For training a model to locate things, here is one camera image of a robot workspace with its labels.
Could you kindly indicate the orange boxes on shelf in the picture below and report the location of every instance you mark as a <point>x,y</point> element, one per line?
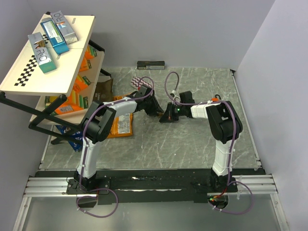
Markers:
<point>76,101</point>

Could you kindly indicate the beige folding shelf rack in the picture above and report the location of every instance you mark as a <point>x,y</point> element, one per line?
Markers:
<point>54,76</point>

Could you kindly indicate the pink wavy sponge pad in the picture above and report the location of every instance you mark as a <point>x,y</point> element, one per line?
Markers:
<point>137,82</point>

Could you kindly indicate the silver teal box front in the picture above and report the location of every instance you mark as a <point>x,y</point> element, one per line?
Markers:
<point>41,53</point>

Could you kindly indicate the silver box near back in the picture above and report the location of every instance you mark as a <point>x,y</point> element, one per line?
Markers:
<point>64,27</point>

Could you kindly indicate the aluminium rail frame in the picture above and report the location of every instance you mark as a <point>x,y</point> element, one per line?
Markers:
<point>248,182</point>

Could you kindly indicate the brown coffee bag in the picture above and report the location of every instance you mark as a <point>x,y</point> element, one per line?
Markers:
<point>103,92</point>

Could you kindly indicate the orange snack bag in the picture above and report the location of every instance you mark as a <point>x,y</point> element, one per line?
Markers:
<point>122,126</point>

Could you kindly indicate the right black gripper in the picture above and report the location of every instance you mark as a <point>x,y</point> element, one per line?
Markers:
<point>169,116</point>

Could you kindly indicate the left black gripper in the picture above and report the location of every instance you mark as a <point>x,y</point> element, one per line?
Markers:
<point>156,108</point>

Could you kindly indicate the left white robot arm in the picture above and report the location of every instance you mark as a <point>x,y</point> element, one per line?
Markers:
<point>96,126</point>

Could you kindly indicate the black rectangular box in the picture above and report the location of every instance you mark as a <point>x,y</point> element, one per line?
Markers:
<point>151,65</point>

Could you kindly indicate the blue carton box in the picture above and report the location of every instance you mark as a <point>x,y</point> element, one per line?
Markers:
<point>55,37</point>

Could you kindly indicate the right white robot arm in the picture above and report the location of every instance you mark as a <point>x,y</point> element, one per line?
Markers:
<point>225,127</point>

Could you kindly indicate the orange black padlock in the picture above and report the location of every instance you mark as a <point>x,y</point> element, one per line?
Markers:
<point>216,98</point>

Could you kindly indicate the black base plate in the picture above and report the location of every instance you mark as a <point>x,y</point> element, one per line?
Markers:
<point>151,185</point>

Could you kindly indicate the blue snack bag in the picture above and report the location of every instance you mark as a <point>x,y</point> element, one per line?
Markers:
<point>76,136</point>

